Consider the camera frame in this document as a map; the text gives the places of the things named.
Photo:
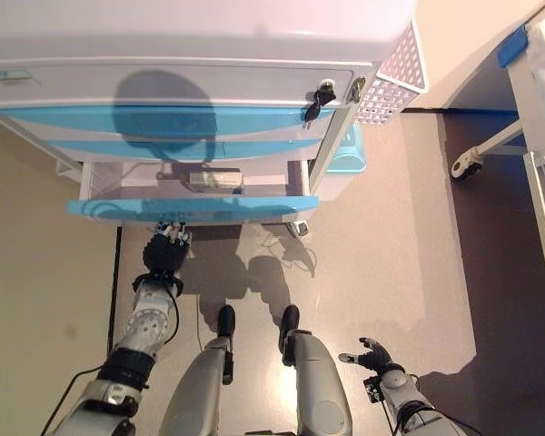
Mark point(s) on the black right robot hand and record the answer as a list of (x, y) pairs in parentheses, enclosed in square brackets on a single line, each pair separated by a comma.
[(376, 359)]

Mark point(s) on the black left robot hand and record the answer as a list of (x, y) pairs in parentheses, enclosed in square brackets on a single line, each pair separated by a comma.
[(165, 254)]

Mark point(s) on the white blue medicine box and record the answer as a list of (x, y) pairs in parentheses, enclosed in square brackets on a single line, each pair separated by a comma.
[(215, 179)]

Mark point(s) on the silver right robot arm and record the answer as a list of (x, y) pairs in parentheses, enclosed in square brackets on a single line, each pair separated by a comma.
[(413, 399)]

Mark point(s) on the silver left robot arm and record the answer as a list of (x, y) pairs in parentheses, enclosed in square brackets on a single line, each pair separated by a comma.
[(150, 322)]

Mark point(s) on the black baseboard strip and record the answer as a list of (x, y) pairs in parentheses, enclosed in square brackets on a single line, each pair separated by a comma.
[(115, 290), (458, 110)]

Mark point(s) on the silver right robot leg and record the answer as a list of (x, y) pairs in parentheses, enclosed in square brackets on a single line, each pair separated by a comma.
[(318, 386)]

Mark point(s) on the silver robot leg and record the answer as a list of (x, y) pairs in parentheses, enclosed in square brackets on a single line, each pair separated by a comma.
[(200, 386), (318, 386)]

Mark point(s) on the silver left robot leg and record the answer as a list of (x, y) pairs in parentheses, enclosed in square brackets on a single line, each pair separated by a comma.
[(200, 386)]

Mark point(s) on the grey cart caster wheel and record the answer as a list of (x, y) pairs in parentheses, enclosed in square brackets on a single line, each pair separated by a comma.
[(300, 228)]

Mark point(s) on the light blue waste bin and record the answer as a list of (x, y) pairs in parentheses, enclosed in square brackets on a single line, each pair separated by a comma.
[(347, 154)]

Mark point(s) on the white medical cart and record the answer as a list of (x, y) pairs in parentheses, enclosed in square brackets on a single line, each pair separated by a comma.
[(186, 45)]

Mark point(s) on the black cart keys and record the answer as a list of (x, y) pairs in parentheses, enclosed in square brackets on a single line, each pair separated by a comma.
[(320, 97)]

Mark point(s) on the cart label sticker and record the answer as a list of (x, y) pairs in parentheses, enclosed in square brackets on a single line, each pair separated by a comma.
[(9, 76)]

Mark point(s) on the metal cart latch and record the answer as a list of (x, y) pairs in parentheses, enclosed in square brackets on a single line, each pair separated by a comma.
[(356, 88)]

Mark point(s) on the white perforated side basket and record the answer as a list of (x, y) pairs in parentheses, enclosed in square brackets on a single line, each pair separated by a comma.
[(399, 68)]

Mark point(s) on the blue bed corner bumper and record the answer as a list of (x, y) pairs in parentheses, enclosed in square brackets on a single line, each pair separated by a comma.
[(512, 47)]

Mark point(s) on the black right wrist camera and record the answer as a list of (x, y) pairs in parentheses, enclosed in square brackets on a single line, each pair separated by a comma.
[(373, 390)]

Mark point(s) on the white bed side rail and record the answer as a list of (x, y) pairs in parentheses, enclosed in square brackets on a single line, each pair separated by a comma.
[(538, 204)]

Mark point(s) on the white hospital bed frame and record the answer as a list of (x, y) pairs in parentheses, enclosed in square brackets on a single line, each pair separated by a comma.
[(518, 104)]

